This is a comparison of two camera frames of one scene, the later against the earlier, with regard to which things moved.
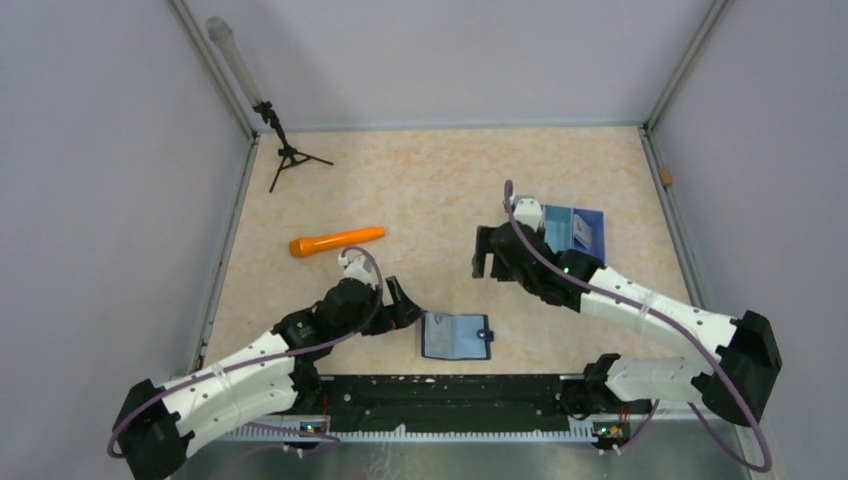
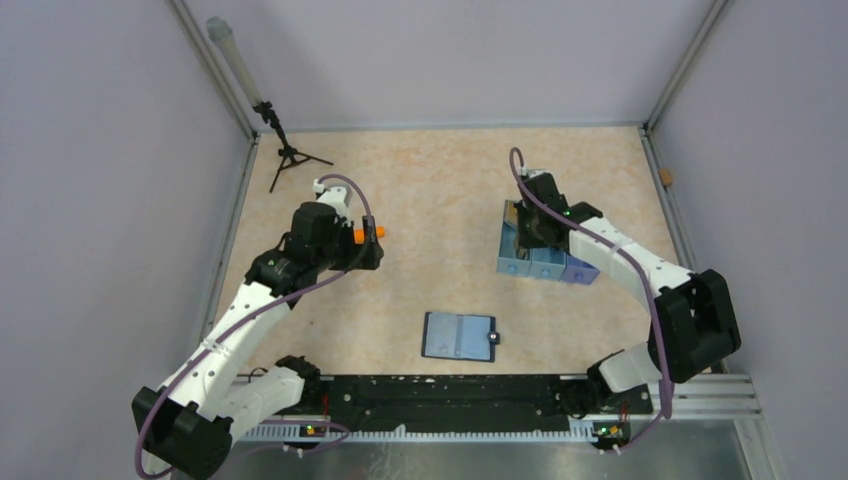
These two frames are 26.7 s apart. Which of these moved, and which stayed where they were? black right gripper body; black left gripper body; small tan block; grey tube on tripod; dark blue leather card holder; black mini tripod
Moved: black left gripper body; black right gripper body
Stayed: grey tube on tripod; small tan block; dark blue leather card holder; black mini tripod
